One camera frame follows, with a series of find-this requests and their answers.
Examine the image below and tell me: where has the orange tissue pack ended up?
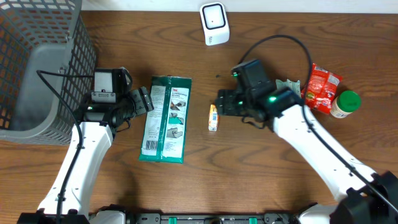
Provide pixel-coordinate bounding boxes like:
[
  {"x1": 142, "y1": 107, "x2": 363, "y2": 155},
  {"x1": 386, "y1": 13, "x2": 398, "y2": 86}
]
[{"x1": 208, "y1": 105, "x2": 219, "y2": 131}]

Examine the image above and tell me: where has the green glove package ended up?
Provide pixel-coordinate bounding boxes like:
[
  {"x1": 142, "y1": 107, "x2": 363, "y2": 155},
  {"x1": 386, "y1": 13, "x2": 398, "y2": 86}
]
[{"x1": 139, "y1": 76, "x2": 192, "y2": 164}]

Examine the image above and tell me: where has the teal tissue pack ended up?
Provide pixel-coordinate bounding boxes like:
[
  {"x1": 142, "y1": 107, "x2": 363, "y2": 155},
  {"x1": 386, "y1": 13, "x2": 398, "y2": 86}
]
[{"x1": 275, "y1": 79, "x2": 301, "y2": 97}]

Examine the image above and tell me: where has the orange snack bag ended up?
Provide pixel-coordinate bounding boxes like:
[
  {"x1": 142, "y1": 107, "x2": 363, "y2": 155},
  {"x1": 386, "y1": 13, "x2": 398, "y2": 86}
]
[{"x1": 301, "y1": 63, "x2": 343, "y2": 114}]

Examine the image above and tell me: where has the green lid spice jar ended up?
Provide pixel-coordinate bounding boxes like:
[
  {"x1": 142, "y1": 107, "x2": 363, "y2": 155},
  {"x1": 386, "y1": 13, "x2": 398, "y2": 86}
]
[{"x1": 330, "y1": 90, "x2": 362, "y2": 118}]

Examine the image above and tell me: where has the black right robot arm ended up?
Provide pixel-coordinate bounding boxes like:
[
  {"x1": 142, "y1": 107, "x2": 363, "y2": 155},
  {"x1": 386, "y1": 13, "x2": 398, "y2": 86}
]
[{"x1": 215, "y1": 88, "x2": 397, "y2": 223}]

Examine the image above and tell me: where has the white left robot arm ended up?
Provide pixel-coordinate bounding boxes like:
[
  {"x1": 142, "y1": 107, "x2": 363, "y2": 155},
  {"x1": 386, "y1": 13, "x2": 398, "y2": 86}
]
[{"x1": 17, "y1": 87, "x2": 154, "y2": 223}]

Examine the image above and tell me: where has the white barcode scanner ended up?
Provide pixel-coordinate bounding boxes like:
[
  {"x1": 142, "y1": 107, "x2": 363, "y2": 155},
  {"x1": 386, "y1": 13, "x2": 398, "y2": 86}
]
[{"x1": 200, "y1": 2, "x2": 230, "y2": 46}]

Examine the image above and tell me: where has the grey plastic mesh basket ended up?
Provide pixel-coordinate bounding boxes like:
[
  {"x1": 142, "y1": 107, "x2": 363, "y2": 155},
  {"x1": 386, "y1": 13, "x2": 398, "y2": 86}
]
[{"x1": 1, "y1": 0, "x2": 97, "y2": 145}]

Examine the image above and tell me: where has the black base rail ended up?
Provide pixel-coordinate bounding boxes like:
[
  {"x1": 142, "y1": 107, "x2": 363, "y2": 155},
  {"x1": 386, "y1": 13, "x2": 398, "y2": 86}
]
[{"x1": 90, "y1": 212, "x2": 299, "y2": 224}]

